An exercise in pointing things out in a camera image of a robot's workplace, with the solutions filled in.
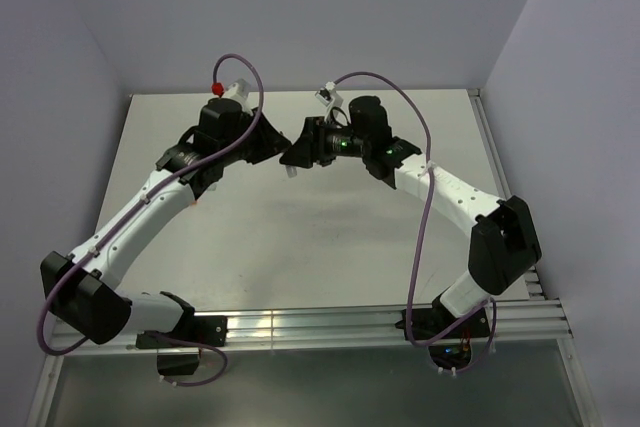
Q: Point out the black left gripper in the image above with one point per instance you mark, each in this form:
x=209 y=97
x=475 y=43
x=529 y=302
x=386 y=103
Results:
x=271 y=143

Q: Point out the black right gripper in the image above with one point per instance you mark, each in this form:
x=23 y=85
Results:
x=311 y=147

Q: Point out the clear orange pen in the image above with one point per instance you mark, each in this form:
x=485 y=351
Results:
x=291 y=171

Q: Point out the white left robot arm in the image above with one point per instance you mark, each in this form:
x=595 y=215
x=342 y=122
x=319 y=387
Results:
x=81 y=287

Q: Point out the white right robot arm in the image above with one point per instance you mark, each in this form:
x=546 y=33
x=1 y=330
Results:
x=503 y=243

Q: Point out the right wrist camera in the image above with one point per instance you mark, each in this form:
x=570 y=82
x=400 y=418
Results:
x=328 y=96

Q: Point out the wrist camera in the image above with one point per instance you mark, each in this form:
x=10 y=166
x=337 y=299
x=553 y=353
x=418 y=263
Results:
x=328 y=96
x=239 y=92

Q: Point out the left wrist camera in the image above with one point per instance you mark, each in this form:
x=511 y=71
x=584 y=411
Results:
x=239 y=92

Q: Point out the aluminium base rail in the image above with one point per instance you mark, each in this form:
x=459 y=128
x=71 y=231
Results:
x=376 y=326

